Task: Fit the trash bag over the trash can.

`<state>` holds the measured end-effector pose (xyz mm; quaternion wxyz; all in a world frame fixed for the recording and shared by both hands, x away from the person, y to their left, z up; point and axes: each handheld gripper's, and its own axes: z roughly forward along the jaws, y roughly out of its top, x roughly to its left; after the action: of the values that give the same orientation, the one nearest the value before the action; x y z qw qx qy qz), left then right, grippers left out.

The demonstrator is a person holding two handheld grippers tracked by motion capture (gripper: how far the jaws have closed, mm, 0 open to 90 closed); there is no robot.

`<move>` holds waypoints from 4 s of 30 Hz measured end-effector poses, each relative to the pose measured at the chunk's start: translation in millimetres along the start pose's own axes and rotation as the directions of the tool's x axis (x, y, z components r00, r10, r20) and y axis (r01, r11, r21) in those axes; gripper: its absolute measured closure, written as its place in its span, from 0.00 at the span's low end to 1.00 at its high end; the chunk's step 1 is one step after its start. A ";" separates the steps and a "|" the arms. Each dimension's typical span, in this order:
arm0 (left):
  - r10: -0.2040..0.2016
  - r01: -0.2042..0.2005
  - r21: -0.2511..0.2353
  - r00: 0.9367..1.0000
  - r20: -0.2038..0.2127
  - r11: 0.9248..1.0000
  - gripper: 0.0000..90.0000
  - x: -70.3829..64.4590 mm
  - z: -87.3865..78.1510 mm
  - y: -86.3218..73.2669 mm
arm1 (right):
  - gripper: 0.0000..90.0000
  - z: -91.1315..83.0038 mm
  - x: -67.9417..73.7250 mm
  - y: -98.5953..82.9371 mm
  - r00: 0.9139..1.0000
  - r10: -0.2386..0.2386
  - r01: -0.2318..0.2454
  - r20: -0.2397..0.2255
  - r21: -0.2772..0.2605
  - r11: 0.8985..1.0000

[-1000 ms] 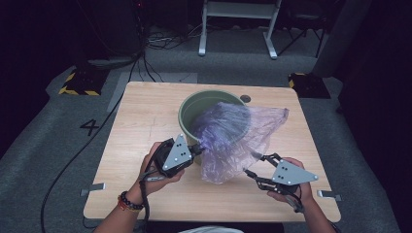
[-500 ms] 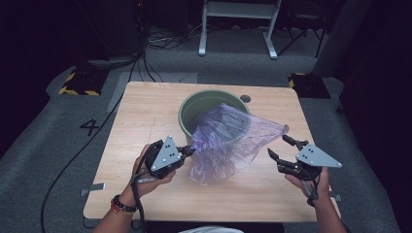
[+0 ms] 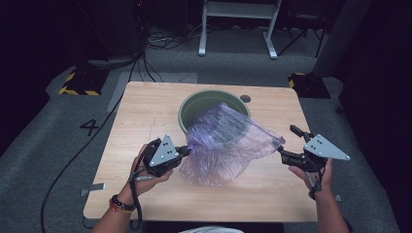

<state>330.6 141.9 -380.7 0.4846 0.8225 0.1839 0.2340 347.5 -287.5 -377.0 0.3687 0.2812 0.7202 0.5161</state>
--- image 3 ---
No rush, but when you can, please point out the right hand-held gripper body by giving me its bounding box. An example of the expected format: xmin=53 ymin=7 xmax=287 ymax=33
xmin=293 ymin=133 xmax=352 ymax=173

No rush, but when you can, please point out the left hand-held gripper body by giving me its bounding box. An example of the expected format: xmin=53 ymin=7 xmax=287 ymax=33
xmin=142 ymin=133 xmax=183 ymax=179

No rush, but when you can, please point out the purple plastic bag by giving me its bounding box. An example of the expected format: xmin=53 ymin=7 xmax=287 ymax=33
xmin=178 ymin=102 xmax=287 ymax=187

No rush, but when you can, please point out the green plastic bin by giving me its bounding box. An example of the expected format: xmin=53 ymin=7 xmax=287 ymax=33
xmin=177 ymin=89 xmax=252 ymax=136

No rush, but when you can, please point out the person's right hand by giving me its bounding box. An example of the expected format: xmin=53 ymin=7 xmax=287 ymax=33
xmin=288 ymin=158 xmax=334 ymax=200

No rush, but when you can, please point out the person's left hand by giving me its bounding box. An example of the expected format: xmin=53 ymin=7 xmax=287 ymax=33
xmin=117 ymin=144 xmax=175 ymax=206

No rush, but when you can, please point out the black yellow striped base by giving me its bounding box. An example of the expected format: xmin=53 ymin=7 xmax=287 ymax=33
xmin=288 ymin=72 xmax=332 ymax=100
xmin=57 ymin=67 xmax=110 ymax=97

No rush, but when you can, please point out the person's white clothing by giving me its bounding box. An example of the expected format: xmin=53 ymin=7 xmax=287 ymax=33
xmin=178 ymin=225 xmax=246 ymax=233

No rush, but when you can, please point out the black tripod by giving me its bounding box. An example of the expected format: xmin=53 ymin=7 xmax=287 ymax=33
xmin=277 ymin=13 xmax=328 ymax=58

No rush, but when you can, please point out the grey pillar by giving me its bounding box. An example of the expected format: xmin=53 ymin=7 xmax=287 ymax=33
xmin=311 ymin=0 xmax=373 ymax=79

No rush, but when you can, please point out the right hand-held gripper cable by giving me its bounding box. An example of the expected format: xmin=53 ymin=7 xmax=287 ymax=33
xmin=305 ymin=167 xmax=326 ymax=200

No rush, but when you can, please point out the hand-held gripper cable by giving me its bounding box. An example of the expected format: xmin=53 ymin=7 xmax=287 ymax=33
xmin=305 ymin=167 xmax=326 ymax=200
xmin=128 ymin=141 xmax=162 ymax=231

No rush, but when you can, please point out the left hand-held gripper cable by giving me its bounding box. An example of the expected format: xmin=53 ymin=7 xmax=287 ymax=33
xmin=128 ymin=141 xmax=162 ymax=231

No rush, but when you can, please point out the beaded bracelet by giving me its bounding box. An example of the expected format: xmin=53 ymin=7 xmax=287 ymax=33
xmin=109 ymin=193 xmax=137 ymax=215

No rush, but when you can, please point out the black floor cable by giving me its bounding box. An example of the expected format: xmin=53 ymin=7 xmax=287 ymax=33
xmin=40 ymin=48 xmax=145 ymax=233

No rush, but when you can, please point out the tangle of cables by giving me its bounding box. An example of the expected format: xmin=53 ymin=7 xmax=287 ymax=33
xmin=145 ymin=23 xmax=203 ymax=51

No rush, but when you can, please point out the white metal stand frame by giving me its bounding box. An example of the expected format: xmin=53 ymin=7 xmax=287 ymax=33
xmin=197 ymin=0 xmax=283 ymax=60

